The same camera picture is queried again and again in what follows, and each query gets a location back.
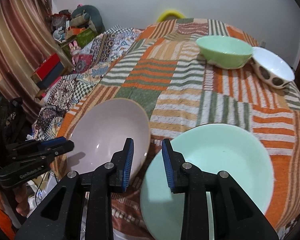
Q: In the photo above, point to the mint green plate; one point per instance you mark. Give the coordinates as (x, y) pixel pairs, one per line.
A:
(231, 181)

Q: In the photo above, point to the green bowl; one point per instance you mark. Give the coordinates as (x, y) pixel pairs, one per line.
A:
(224, 51)

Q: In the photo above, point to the dark blue box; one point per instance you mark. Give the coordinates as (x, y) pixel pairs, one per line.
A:
(51, 77)

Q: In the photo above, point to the striped brown curtain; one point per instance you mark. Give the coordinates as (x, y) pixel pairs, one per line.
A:
(25, 42)

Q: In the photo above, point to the green gift box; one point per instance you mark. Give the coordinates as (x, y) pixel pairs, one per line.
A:
(82, 39)

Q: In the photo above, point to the grey plush toy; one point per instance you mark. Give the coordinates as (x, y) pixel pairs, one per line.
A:
(87, 16)

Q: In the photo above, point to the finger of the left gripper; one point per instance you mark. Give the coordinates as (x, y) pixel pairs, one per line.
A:
(57, 149)
(53, 143)

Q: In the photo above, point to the pink bowl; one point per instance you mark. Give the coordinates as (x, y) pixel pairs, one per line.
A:
(103, 130)

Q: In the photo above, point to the white patterned bowl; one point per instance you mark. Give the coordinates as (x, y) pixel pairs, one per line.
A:
(271, 69)

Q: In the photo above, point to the pink bunny toy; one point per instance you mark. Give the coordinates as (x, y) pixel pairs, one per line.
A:
(74, 51)

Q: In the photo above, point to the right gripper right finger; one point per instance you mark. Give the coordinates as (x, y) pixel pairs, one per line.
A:
(176, 175)

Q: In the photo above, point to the orange striped patchwork blanket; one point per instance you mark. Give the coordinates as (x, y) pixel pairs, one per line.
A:
(164, 73)

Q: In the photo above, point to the patterned patchwork quilt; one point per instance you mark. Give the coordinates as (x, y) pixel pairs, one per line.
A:
(94, 60)

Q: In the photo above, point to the left hand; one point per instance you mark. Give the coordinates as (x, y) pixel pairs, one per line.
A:
(21, 197)

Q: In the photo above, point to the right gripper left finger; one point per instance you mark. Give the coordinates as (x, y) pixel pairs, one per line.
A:
(122, 160)

